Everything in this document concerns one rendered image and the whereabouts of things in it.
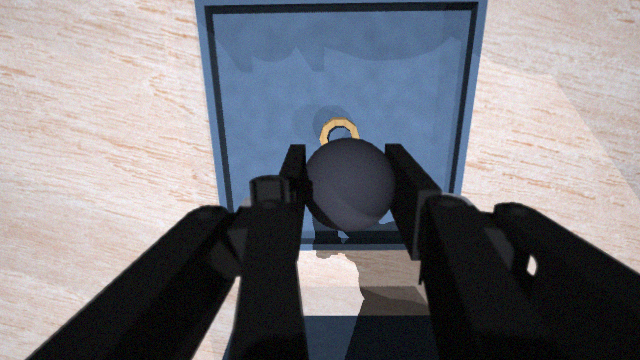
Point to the dark grey ball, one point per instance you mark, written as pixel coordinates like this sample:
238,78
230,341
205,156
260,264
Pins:
349,184

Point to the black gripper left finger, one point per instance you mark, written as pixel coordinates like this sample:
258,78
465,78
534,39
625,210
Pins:
163,304

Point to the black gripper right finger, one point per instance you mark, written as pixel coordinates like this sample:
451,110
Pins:
589,301

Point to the dark blue square block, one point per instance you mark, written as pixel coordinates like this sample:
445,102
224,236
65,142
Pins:
371,337

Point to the blue rectangular tray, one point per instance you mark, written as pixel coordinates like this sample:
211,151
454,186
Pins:
281,72

